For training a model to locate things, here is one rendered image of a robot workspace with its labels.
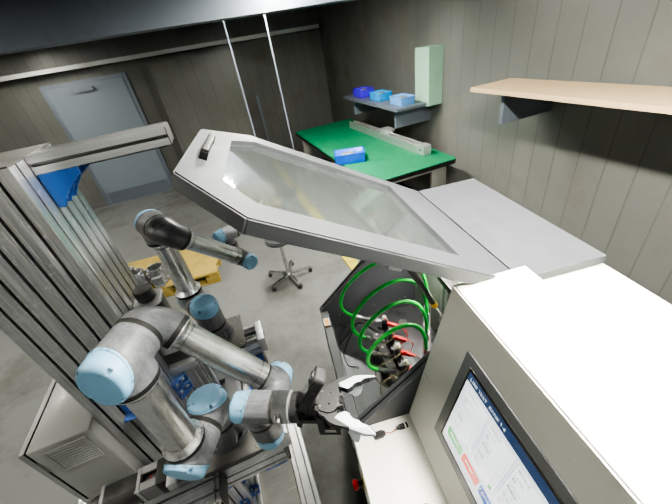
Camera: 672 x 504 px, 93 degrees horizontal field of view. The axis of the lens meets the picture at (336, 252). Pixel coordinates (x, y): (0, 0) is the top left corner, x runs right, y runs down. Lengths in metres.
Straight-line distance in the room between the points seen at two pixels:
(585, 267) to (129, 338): 1.24
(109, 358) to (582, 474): 0.90
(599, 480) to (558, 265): 0.60
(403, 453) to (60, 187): 1.26
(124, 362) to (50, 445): 0.68
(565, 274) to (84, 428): 1.58
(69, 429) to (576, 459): 1.39
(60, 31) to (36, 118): 4.70
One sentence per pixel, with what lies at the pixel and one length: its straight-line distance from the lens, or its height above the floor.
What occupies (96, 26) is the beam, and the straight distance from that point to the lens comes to 3.22.
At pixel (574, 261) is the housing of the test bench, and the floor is 1.50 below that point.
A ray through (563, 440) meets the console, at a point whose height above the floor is 1.51.
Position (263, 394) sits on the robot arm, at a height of 1.47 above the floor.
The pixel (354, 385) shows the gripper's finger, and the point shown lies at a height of 1.45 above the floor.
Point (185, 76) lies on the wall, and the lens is 6.39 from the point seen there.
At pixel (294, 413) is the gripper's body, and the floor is 1.46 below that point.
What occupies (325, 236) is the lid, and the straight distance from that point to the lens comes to 0.69.
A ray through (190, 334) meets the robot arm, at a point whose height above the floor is 1.57.
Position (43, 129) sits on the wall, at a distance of 7.89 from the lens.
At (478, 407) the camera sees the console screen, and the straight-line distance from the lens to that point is 0.94.
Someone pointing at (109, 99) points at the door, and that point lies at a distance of 7.47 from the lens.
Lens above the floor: 2.15
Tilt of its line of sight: 34 degrees down
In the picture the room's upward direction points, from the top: 10 degrees counter-clockwise
